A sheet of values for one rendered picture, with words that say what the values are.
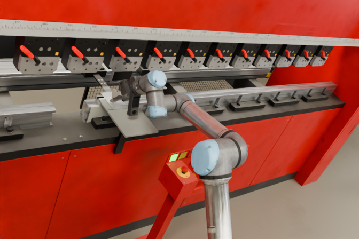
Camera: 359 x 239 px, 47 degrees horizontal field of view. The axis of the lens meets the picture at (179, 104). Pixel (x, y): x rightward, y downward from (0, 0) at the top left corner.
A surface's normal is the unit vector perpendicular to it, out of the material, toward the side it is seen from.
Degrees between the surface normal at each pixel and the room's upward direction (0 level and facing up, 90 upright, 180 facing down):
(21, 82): 90
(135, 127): 0
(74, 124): 0
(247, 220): 0
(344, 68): 90
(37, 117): 90
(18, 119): 90
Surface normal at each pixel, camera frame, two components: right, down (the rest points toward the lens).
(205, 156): -0.80, -0.08
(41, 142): 0.35, -0.79
